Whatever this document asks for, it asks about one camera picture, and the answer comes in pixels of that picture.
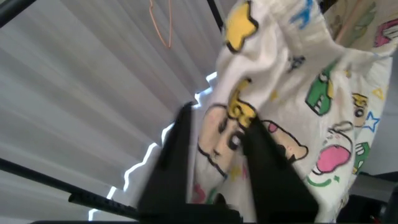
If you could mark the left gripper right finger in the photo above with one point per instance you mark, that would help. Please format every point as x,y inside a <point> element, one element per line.
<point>280,193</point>

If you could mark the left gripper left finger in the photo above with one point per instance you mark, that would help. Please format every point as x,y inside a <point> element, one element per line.
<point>168,186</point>

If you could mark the cream printed garment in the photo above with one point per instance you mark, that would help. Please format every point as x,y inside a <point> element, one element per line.
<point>280,62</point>

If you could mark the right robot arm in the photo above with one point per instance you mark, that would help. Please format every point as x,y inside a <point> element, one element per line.
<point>373,189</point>

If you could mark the black clothes rack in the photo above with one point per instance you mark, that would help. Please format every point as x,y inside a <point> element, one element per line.
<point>93,199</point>

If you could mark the white curtain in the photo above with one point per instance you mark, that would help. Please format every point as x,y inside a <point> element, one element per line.
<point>77,93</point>

